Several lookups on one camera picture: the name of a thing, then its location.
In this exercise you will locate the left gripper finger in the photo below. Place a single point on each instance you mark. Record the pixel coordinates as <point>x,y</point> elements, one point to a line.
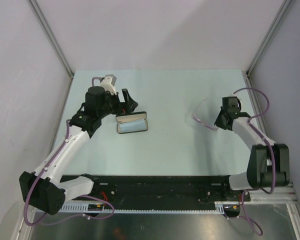
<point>125,94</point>
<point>130,105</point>

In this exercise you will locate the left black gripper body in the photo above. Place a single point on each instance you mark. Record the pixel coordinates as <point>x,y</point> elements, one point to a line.
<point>117,107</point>

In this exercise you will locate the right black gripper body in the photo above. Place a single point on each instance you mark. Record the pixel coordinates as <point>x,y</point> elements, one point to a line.
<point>219,121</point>

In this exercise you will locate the pink frame purple sunglasses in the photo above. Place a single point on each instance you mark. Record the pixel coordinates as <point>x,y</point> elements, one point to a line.
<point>205,113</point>

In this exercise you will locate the black glasses case beige lining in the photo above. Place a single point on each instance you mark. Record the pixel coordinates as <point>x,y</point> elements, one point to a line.
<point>134,116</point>

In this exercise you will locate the light blue cleaning cloth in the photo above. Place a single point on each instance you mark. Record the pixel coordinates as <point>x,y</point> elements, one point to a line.
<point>133,126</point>

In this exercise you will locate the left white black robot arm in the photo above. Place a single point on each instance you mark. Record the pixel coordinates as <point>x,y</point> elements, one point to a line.
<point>43,188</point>

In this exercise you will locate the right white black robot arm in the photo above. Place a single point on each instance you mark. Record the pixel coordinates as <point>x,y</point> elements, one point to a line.
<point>269,162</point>

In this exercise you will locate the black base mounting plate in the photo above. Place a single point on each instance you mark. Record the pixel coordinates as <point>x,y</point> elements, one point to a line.
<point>153,190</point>

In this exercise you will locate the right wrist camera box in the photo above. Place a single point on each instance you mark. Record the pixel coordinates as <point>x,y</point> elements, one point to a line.
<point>238,100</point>

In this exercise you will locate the grey slotted cable duct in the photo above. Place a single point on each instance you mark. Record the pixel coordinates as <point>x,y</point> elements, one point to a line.
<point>97,207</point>

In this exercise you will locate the aluminium extrusion rail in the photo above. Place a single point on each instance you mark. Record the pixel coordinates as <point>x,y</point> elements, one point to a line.
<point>280,195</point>

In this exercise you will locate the left aluminium frame post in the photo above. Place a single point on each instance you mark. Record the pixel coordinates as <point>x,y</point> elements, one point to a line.
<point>43,22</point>

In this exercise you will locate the aluminium frame post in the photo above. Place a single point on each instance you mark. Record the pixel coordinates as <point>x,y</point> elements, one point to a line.
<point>43,22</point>
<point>270,34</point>

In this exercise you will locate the right aluminium frame post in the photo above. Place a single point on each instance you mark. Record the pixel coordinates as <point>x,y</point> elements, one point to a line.
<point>270,34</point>

